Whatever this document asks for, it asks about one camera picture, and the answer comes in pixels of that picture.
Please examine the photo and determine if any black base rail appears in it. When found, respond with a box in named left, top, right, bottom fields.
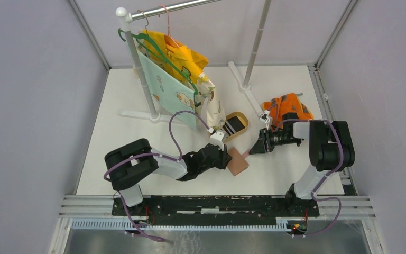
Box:
left=128, top=195, right=320, bottom=226

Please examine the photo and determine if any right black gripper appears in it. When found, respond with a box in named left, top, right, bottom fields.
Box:
left=249, top=128, right=299, bottom=155

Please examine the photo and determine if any white metal clothes rack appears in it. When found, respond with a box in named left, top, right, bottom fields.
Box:
left=115, top=1, right=271, bottom=123

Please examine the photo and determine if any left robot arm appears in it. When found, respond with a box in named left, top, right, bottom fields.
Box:
left=104, top=138, right=232, bottom=216

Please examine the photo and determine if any black credit card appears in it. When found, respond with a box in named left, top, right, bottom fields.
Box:
left=225, top=116, right=245, bottom=135

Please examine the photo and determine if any orange patterned cloth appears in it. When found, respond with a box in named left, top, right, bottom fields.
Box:
left=261, top=93, right=313, bottom=126

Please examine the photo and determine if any yellow oval tray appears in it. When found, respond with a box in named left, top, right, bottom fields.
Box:
left=223, top=111, right=249, bottom=142

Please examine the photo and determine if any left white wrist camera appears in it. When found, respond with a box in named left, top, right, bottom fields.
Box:
left=209, top=130, right=227, bottom=151

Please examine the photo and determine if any pink clothes hanger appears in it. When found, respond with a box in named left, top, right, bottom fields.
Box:
left=159, top=5, right=180, bottom=48

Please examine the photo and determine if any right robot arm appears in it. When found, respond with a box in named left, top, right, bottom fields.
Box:
left=248, top=113, right=355, bottom=216

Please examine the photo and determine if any green clothes hanger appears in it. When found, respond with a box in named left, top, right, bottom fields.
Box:
left=132, top=33, right=199, bottom=95

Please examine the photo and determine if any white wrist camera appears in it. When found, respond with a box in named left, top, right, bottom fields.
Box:
left=259, top=110, right=273, bottom=129
left=209, top=130, right=227, bottom=151

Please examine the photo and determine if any light green printed garment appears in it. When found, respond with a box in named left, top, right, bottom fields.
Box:
left=138, top=52, right=195, bottom=114

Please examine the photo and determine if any white perforated cable tray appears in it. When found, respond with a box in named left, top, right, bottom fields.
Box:
left=71, top=217, right=291, bottom=233

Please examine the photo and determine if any cream printed garment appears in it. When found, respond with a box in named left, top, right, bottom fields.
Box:
left=195, top=72, right=226, bottom=130

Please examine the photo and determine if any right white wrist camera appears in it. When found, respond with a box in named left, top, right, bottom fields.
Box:
left=259, top=110, right=273, bottom=129

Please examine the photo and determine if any yellow garment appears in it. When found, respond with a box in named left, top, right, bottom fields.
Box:
left=139, top=30, right=209, bottom=85

